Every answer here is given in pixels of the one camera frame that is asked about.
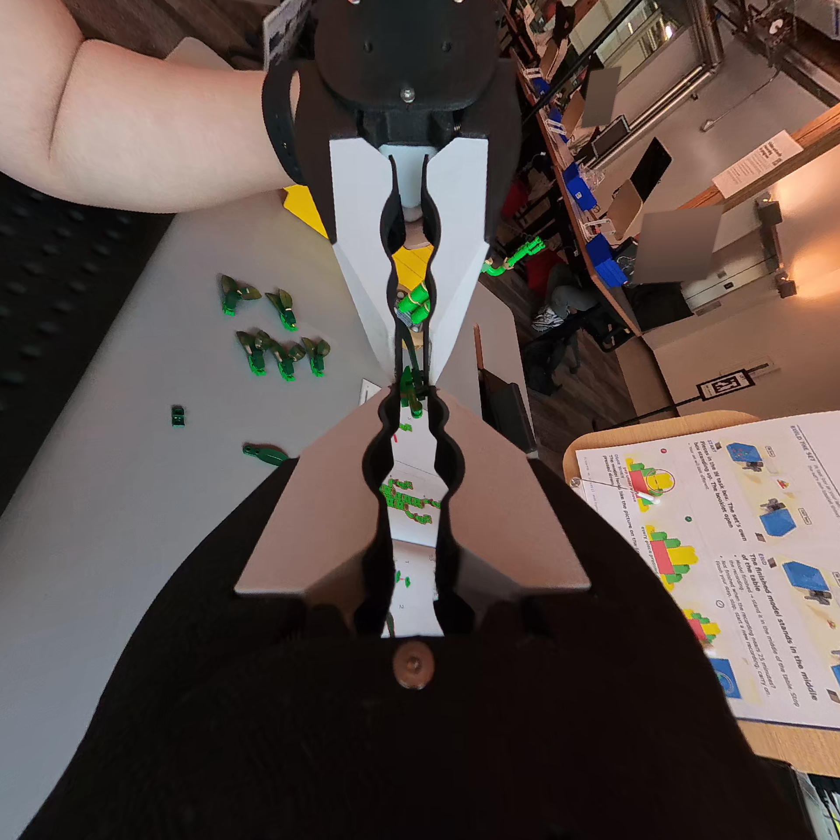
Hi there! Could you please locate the lego instruction booklet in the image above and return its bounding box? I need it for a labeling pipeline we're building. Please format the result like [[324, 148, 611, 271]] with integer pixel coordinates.
[[358, 379, 448, 639]]

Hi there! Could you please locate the blue storage bin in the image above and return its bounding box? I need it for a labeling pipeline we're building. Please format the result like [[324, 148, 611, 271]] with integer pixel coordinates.
[[563, 163, 599, 212], [584, 233, 630, 288]]

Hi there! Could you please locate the printed instruction sheet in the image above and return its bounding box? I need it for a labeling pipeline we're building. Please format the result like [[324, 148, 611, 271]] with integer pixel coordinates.
[[575, 410, 840, 731]]

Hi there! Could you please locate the open laptop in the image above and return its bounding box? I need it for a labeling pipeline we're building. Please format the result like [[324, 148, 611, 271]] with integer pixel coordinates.
[[605, 136, 674, 241]]

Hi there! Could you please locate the long wooden counter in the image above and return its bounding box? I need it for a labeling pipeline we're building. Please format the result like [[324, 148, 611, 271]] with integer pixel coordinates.
[[515, 59, 644, 337]]

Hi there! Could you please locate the green lego leaf piece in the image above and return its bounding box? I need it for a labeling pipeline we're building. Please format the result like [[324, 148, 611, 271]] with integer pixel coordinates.
[[397, 366, 429, 419]]

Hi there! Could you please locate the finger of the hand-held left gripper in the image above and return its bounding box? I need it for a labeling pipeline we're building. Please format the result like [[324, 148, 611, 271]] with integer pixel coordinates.
[[420, 135, 491, 389], [328, 136, 404, 389]]

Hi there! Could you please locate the yellow plastic bin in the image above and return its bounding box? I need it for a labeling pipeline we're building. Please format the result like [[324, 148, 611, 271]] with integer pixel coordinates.
[[281, 184, 435, 291]]

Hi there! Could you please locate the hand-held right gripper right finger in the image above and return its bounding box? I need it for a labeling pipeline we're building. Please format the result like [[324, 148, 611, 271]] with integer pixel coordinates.
[[428, 386, 592, 636]]

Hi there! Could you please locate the black mesh office chair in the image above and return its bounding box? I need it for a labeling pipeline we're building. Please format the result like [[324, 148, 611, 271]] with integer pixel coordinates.
[[0, 172, 177, 516]]

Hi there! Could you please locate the small marker sign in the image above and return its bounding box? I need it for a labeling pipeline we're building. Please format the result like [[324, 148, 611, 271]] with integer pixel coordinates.
[[696, 369, 754, 403]]

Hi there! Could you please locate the light green lego bamboo stalk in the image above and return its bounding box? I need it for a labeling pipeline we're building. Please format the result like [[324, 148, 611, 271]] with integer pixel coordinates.
[[395, 236, 547, 329]]

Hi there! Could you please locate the white paper notice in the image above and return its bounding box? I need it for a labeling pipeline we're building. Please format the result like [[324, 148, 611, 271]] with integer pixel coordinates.
[[711, 130, 805, 200]]

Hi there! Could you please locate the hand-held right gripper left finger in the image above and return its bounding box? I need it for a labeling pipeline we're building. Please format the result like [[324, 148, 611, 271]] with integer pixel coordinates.
[[234, 386, 396, 636]]

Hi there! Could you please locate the person's left forearm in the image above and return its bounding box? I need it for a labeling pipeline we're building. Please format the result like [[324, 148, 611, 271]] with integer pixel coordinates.
[[0, 0, 303, 214]]

